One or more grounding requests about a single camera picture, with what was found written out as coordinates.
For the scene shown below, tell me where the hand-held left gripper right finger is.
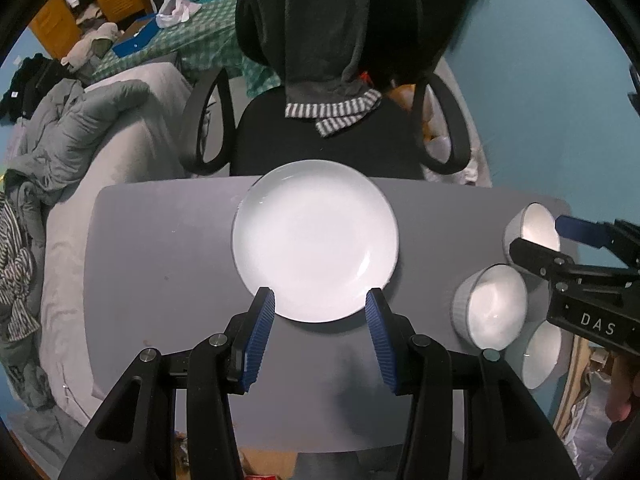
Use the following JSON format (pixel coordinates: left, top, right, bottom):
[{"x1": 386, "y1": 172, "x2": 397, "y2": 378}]
[{"x1": 365, "y1": 287, "x2": 583, "y2": 480}]

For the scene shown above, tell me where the white bowl black rim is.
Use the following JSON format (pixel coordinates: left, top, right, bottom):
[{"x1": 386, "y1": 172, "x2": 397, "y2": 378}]
[
  {"x1": 502, "y1": 202, "x2": 562, "y2": 268},
  {"x1": 452, "y1": 263, "x2": 529, "y2": 351},
  {"x1": 520, "y1": 317, "x2": 573, "y2": 391}
]

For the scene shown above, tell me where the pile of light clothes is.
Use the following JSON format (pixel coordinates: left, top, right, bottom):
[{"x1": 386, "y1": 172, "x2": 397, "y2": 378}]
[{"x1": 60, "y1": 22, "x2": 121, "y2": 68}]

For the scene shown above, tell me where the black white striped blanket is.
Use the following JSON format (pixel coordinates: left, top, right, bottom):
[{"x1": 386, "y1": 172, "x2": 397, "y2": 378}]
[{"x1": 0, "y1": 200, "x2": 48, "y2": 321}]

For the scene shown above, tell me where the white plastic bag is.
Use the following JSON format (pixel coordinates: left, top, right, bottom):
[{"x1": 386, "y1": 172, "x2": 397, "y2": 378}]
[{"x1": 156, "y1": 0, "x2": 203, "y2": 29}]

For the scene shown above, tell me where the orange bag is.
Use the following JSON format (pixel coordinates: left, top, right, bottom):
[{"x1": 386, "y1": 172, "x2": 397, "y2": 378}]
[{"x1": 390, "y1": 82, "x2": 436, "y2": 141}]

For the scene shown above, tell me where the green checkered cloth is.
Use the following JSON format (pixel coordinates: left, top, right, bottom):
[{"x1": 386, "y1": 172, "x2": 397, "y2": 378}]
[{"x1": 92, "y1": 0, "x2": 281, "y2": 98}]

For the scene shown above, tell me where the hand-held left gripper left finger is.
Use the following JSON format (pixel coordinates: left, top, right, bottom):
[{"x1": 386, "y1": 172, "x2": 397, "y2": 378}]
[{"x1": 59, "y1": 286, "x2": 277, "y2": 480}]

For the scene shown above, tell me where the black office chair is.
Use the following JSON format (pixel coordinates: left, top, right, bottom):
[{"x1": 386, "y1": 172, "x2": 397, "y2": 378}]
[{"x1": 179, "y1": 0, "x2": 472, "y2": 179}]

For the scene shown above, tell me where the grey hoodie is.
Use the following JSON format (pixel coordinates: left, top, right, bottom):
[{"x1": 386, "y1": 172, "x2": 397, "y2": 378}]
[{"x1": 232, "y1": 0, "x2": 401, "y2": 106}]

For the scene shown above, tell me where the blue box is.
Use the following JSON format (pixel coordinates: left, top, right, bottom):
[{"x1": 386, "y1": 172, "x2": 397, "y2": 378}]
[{"x1": 111, "y1": 16, "x2": 160, "y2": 58}]

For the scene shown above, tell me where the pile of black clothes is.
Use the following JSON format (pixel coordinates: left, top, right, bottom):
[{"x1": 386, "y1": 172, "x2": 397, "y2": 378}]
[{"x1": 0, "y1": 55, "x2": 66, "y2": 126}]

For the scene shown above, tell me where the grey white striped cloth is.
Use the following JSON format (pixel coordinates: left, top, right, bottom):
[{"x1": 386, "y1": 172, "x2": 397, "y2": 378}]
[{"x1": 285, "y1": 88, "x2": 383, "y2": 139}]

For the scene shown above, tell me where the white crumpled cloth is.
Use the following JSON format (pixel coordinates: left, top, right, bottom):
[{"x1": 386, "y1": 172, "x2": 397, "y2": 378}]
[{"x1": 425, "y1": 110, "x2": 481, "y2": 181}]

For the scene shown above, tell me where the person's right hand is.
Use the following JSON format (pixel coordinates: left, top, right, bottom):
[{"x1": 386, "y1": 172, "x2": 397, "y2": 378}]
[{"x1": 606, "y1": 355, "x2": 638, "y2": 423}]

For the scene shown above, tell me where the wooden plank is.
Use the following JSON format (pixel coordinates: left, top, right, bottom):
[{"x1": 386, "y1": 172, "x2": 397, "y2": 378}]
[{"x1": 560, "y1": 337, "x2": 608, "y2": 431}]

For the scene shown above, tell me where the white plate black rim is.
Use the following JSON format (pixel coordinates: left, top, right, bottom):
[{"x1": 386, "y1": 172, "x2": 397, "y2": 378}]
[{"x1": 231, "y1": 159, "x2": 401, "y2": 324}]

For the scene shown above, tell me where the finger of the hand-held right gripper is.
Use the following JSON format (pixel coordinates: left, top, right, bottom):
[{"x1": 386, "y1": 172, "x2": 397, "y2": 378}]
[
  {"x1": 555, "y1": 215, "x2": 640, "y2": 268},
  {"x1": 508, "y1": 237, "x2": 640, "y2": 293}
]

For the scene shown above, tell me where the clear plastic sheet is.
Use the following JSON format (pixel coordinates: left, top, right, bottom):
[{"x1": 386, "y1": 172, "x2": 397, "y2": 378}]
[{"x1": 555, "y1": 340, "x2": 631, "y2": 461}]

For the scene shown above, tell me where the brown cardboard box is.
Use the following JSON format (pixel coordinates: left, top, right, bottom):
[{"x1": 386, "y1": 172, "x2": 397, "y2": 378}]
[{"x1": 240, "y1": 452, "x2": 301, "y2": 480}]

